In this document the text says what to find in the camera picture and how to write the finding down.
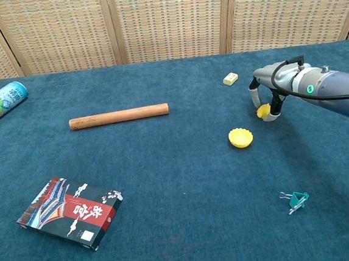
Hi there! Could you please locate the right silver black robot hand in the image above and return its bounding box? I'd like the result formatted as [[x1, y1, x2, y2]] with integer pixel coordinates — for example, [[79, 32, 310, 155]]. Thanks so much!
[[246, 59, 317, 125]]

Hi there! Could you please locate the small yellow round piece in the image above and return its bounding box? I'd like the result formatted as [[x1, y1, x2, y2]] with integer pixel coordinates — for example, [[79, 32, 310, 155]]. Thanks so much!
[[255, 103, 272, 120]]

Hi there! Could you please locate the yellow round toy cup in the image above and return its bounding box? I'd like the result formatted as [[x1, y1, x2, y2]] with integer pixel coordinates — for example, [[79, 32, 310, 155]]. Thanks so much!
[[227, 125, 254, 150]]

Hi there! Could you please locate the cream mahjong tile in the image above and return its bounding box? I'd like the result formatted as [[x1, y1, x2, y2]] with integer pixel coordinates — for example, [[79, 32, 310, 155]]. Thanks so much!
[[222, 72, 239, 86]]

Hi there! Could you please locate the green binder clip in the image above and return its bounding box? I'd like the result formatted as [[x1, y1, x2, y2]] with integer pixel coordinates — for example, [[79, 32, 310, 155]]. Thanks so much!
[[278, 189, 312, 217]]

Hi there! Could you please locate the blue carpet table mat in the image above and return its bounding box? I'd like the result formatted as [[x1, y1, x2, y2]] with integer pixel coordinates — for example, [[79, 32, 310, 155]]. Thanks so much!
[[0, 38, 349, 261]]

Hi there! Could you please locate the brown wooden rod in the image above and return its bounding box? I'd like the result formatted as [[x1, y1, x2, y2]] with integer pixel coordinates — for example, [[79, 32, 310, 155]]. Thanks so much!
[[67, 102, 171, 132]]

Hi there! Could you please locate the black red printed box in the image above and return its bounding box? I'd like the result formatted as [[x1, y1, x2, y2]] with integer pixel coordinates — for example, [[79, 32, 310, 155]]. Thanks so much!
[[12, 170, 128, 259]]

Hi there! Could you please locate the blue green drink can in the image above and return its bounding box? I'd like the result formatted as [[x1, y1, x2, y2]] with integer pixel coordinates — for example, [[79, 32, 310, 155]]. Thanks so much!
[[0, 79, 32, 125]]

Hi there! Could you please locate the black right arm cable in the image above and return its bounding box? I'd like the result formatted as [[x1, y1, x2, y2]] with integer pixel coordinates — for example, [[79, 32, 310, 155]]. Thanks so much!
[[270, 50, 349, 106]]

